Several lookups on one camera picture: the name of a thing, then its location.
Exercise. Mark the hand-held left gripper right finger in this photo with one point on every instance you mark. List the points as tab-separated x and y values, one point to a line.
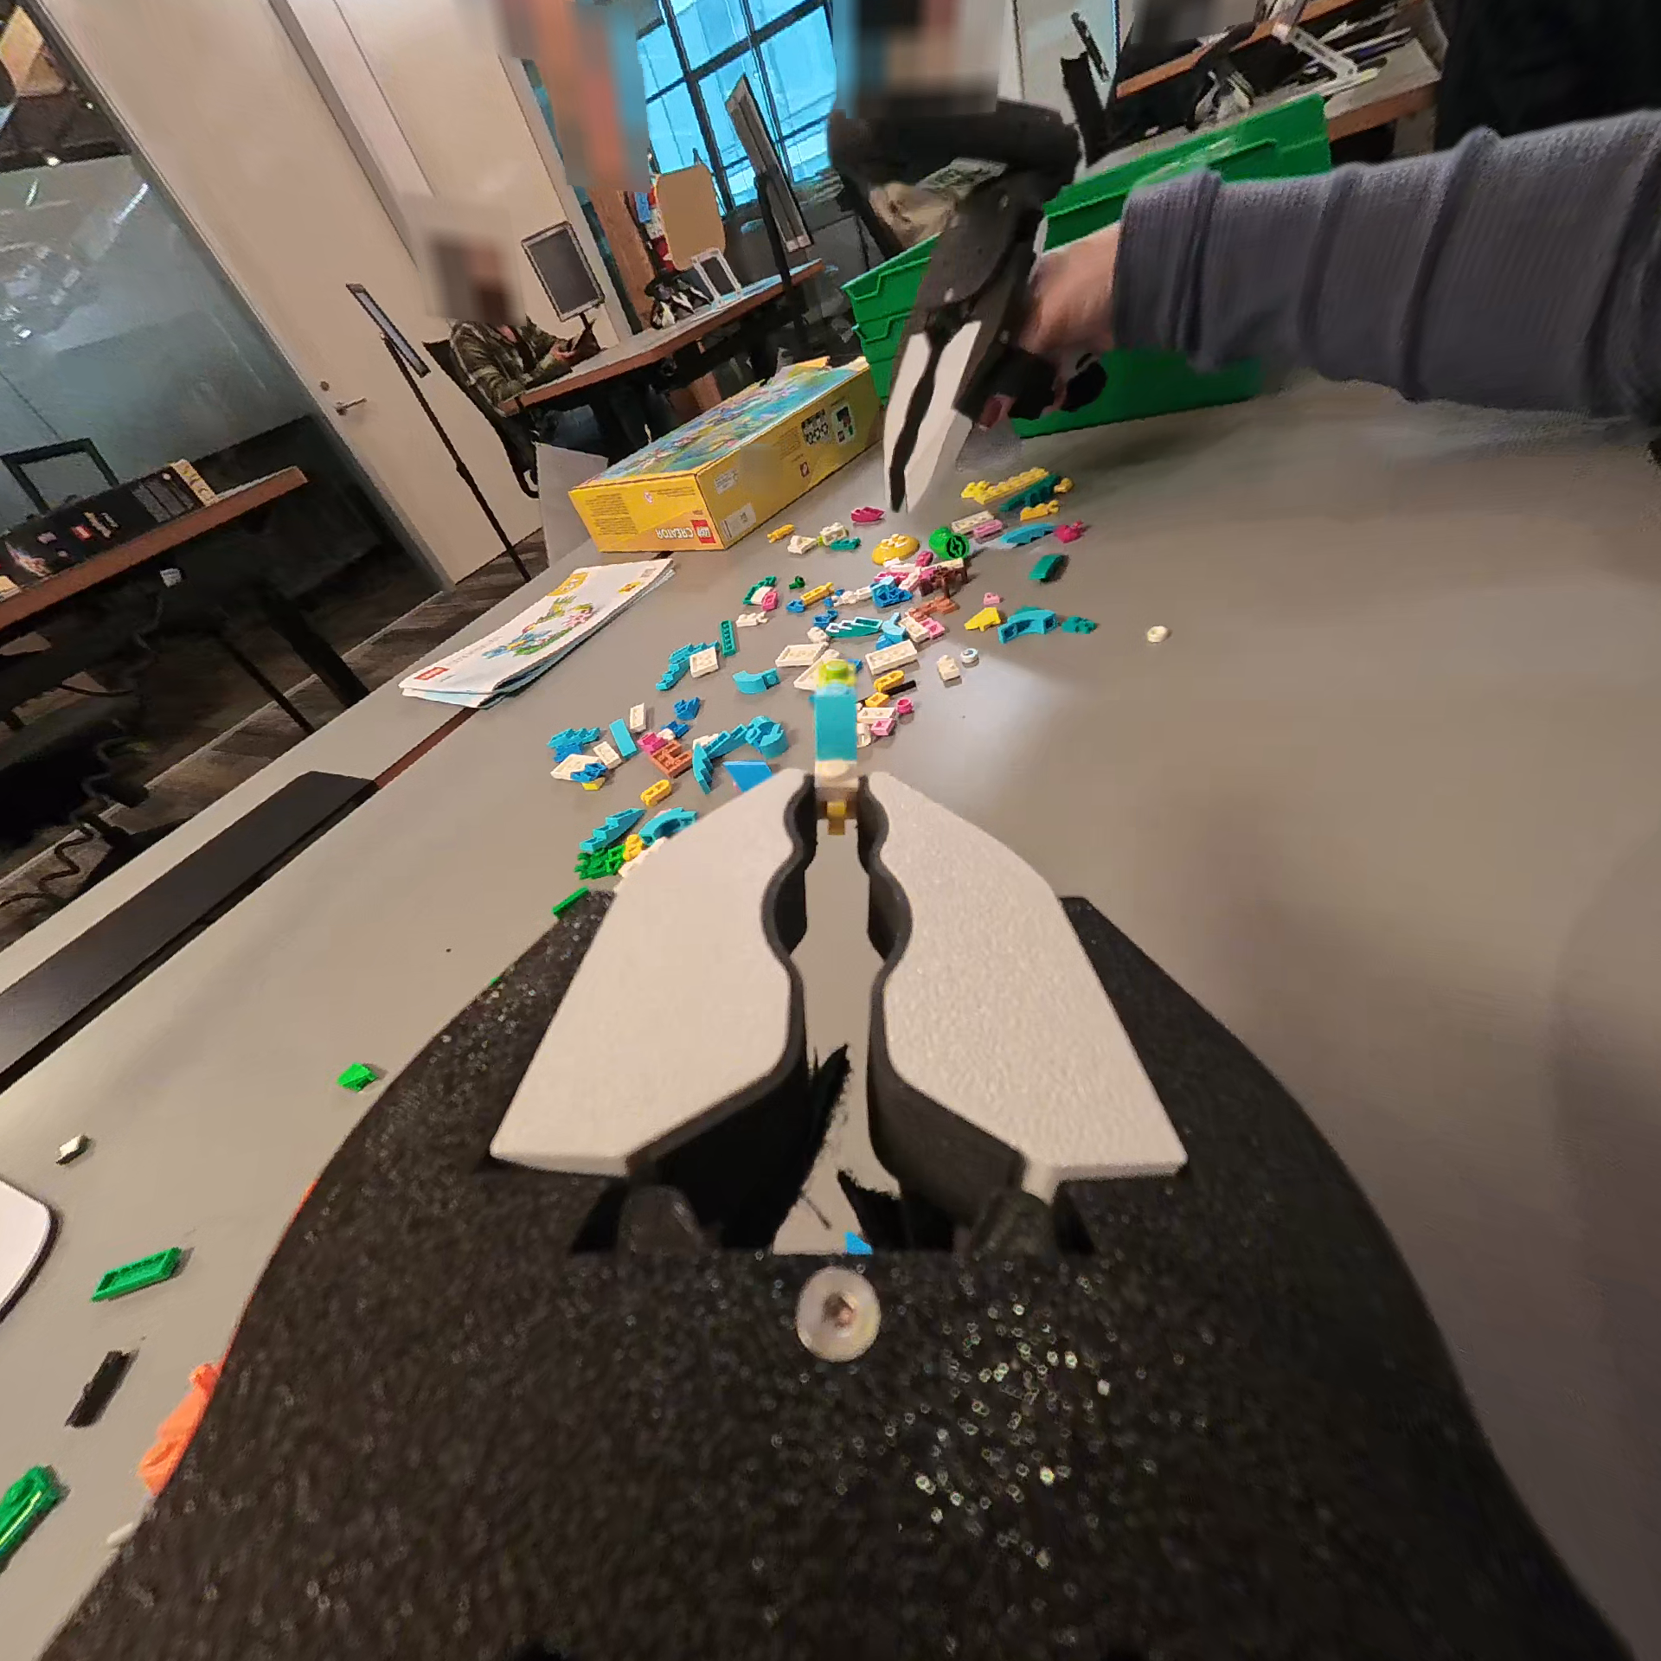
1013	1025

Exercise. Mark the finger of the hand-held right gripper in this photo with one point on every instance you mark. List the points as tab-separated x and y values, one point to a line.
959	389
912	415

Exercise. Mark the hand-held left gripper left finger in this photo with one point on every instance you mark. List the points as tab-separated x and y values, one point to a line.
650	1012

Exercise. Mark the small multicoloured lego build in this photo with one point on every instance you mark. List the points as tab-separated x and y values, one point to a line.
834	733

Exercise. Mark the person's right forearm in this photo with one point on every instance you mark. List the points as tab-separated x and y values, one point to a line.
1401	258

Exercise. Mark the yellow lego box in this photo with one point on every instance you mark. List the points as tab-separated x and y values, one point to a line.
676	498

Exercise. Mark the scatter of loose lego pieces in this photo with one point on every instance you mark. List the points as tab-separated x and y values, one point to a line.
760	735

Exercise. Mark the lego instruction booklet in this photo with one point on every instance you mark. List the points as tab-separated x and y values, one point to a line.
533	636

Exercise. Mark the green lego plate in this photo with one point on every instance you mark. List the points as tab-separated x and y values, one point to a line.
137	1274

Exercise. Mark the black lego piece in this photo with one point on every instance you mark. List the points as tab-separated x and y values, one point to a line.
101	1388

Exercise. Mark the green lego brick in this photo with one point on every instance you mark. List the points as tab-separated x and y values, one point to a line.
29	1512

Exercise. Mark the person's right hand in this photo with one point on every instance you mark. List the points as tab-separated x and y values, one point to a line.
1074	301

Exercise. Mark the wooden office desk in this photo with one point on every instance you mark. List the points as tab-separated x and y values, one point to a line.
702	318

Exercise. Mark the green plastic bin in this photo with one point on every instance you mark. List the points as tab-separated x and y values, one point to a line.
1208	156

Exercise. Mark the brown cardboard sign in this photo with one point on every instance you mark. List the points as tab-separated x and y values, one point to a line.
689	214

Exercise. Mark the white framed monitor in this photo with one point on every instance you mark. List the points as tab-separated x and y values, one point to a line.
564	270

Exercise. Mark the black office chair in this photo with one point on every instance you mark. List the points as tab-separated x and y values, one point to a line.
486	441

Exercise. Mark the cluttered grey desk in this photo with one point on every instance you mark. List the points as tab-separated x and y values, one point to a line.
1375	97

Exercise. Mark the black desk divider strip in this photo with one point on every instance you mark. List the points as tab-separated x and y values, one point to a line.
170	908

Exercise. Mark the black tripod stand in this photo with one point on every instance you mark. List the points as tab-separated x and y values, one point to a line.
388	327

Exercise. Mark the white door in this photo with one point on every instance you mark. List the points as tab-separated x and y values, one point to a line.
350	156

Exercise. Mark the orange brick separator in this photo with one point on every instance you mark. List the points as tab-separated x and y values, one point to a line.
176	1427

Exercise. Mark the wooden side desk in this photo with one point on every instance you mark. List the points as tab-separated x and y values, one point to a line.
246	498

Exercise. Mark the white flat object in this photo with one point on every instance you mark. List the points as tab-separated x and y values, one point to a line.
19	1246

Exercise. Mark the dark box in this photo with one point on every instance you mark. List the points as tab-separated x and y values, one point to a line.
92	524

